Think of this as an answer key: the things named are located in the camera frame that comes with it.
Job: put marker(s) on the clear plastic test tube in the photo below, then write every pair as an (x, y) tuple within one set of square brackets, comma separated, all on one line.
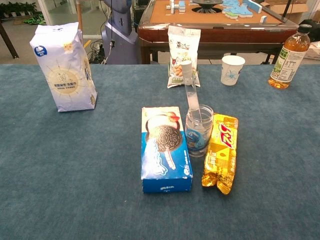
[(192, 97)]

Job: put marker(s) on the blue Oreo cookie box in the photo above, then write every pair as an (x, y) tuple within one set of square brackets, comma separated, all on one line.
[(165, 150)]

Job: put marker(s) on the clear plastic jar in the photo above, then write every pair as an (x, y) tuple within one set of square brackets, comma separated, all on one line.
[(197, 148)]

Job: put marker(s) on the yellow gold snack packet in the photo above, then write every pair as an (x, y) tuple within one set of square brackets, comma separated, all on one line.
[(222, 155)]

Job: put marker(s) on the white peanut snack bag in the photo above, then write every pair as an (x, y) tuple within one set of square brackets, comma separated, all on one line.
[(178, 50)]

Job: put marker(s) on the white paper cup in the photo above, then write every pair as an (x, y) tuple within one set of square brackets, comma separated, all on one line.
[(231, 72)]

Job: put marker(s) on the blue felt table cover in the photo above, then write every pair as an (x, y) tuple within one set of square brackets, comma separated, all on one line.
[(75, 162)]

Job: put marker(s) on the tall white paper bag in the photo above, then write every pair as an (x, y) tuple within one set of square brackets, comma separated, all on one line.
[(65, 75)]

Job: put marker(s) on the brown mahjong table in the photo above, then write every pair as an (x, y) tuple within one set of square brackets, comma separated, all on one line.
[(225, 35)]

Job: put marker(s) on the mahjong tile cluster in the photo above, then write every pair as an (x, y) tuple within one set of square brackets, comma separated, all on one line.
[(178, 7)]

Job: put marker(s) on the black mahjong table hub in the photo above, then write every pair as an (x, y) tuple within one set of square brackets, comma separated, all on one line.
[(207, 5)]

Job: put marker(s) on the wooden pole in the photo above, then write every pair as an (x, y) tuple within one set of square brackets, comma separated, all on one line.
[(79, 15)]

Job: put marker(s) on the amber tea bottle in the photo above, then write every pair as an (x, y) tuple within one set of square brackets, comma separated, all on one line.
[(287, 62)]

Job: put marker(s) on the blue white mahjong tile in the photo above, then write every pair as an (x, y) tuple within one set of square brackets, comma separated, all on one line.
[(263, 19)]

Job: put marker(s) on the green floor object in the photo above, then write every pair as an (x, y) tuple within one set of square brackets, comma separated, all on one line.
[(35, 19)]

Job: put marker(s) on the white plastic basket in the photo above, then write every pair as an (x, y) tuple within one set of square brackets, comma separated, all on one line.
[(313, 51)]

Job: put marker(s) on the dark table leg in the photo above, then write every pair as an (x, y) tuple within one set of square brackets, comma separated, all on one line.
[(8, 40)]

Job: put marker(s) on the cardboard box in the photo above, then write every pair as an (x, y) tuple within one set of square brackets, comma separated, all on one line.
[(298, 10)]

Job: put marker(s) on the potted green plants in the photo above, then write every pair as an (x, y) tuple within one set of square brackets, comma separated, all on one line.
[(17, 7)]

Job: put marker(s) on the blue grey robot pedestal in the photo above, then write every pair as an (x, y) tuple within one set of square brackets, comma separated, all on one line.
[(120, 37)]

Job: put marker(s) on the blue mahjong tile wall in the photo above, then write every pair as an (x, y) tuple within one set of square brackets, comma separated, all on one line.
[(237, 11)]

